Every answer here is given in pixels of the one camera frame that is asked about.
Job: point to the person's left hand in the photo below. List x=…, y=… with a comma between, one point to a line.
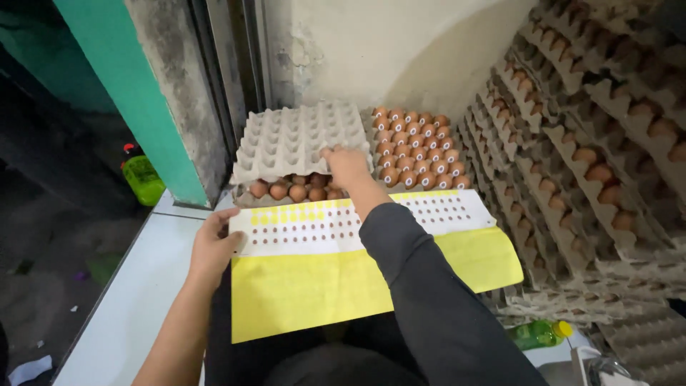
x=210, y=252

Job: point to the stickered brown eggs group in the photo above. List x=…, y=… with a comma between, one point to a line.
x=418, y=147

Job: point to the person's right fingers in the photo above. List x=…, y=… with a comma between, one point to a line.
x=333, y=155

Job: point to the white paper scrap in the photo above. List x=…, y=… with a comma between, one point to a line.
x=30, y=370

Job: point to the white container with metal part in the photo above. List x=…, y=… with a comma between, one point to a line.
x=595, y=369

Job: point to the brown eggs under grey tray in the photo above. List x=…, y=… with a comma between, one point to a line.
x=297, y=188

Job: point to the grey egg tray with eggs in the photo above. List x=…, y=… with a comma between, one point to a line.
x=257, y=199

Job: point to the person's right hand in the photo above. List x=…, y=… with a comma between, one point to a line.
x=347, y=165

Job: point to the person's dark clothing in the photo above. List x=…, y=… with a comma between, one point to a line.
x=311, y=354

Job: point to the green bottle with yellow cap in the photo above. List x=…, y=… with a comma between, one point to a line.
x=538, y=333

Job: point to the metal door frame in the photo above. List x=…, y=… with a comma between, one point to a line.
x=228, y=69

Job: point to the grey tray of stickered eggs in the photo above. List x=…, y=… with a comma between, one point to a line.
x=375, y=185

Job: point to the green bottle with red cap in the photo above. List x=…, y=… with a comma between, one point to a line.
x=141, y=176

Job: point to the white and yellow sticker sheet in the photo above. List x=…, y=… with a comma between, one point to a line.
x=364, y=262

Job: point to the tall stack of egg trays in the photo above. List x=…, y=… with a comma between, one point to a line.
x=584, y=161

